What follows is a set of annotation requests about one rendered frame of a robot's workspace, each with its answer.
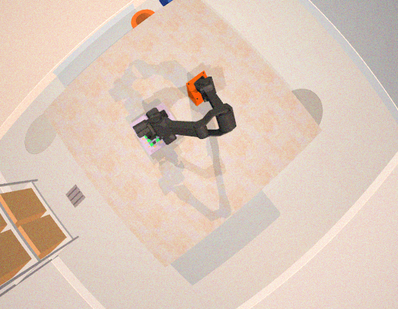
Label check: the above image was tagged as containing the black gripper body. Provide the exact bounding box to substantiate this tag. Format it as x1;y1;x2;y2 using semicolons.
146;108;176;145

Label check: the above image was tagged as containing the lilac switch panel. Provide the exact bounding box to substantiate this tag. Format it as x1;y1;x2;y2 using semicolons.
130;103;175;155

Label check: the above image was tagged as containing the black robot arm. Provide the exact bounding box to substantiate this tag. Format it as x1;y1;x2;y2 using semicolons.
133;75;236;140

